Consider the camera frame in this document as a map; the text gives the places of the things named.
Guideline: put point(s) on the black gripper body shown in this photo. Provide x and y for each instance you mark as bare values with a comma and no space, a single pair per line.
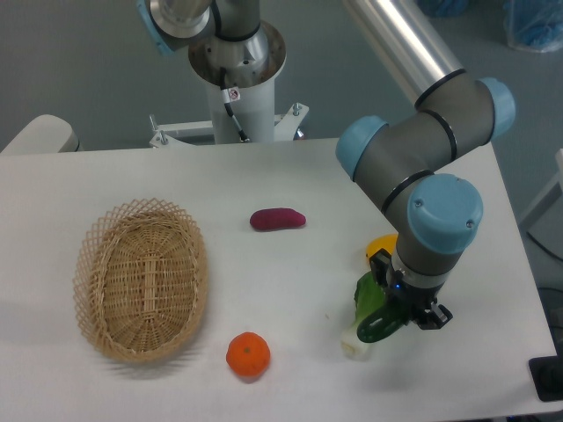
416,291

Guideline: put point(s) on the white chair armrest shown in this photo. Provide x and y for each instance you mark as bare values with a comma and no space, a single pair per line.
46,134

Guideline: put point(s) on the green bok choy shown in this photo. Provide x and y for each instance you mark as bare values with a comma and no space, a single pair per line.
368,297

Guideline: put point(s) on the blue plastic bag right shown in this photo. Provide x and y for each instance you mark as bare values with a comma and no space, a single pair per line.
533,26

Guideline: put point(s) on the yellow bell pepper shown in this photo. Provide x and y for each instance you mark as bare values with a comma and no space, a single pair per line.
387,243

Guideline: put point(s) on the purple sweet potato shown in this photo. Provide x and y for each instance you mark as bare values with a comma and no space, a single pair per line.
270,219

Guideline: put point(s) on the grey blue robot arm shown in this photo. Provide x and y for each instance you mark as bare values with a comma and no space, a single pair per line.
398,167

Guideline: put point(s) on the woven wicker basket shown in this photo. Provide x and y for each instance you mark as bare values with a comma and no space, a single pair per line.
141,281

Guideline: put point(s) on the orange mandarin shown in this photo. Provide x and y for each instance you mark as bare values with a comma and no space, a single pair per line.
248,355

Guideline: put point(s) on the dark green cucumber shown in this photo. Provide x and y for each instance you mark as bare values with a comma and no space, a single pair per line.
383,322

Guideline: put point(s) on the blue plastic bag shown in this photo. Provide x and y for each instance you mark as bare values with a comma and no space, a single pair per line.
443,8
533,26

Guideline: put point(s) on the black box at table edge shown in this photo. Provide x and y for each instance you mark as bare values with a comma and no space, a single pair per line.
546,374

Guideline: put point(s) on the blue plastic bag middle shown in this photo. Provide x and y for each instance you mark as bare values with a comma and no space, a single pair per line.
443,8

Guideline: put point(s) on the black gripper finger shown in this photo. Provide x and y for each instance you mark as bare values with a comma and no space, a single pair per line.
433,318

